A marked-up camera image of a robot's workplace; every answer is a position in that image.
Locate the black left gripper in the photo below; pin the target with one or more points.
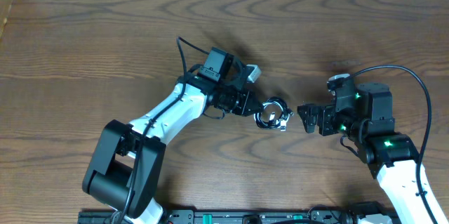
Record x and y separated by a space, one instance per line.
243 101

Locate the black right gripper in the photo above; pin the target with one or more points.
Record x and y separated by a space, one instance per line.
318 120

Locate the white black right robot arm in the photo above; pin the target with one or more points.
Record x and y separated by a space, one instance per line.
363 114

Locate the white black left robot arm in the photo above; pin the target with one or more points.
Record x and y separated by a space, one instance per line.
127 161

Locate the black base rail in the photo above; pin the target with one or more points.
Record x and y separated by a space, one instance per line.
359 213

